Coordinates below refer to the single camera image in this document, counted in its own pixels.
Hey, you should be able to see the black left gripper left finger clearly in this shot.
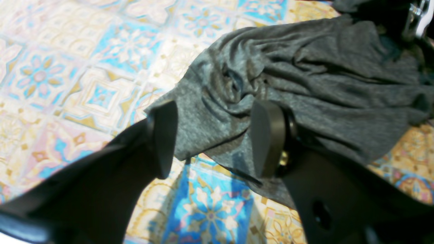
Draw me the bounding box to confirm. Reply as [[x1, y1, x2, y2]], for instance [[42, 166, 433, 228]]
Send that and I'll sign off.
[[0, 101, 178, 244]]

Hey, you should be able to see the grey t-shirt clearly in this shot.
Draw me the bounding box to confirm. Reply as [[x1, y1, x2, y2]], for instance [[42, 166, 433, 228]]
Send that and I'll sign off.
[[145, 0, 433, 209]]

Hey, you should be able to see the patterned tablecloth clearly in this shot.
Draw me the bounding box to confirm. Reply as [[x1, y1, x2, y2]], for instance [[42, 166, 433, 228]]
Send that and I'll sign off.
[[1, 0, 433, 244]]

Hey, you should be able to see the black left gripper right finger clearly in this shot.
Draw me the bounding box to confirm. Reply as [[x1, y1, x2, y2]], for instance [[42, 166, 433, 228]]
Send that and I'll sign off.
[[251, 100, 433, 244]]

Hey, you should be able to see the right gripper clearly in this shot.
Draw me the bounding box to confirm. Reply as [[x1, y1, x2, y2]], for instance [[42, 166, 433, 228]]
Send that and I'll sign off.
[[402, 0, 434, 41]]

